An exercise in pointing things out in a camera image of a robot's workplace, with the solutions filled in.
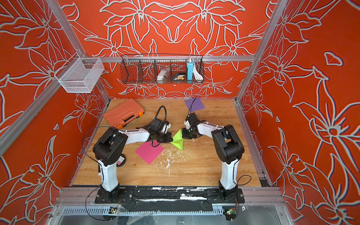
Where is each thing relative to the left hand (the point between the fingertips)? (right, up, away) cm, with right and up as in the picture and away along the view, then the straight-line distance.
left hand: (174, 139), depth 95 cm
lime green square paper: (+3, -1, 0) cm, 3 cm away
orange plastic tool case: (-38, +18, +9) cm, 43 cm away
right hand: (+5, +2, +1) cm, 5 cm away
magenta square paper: (-17, -8, -5) cm, 19 cm away
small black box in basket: (+3, +41, -7) cm, 42 cm away
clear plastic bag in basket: (-7, +43, -3) cm, 44 cm away
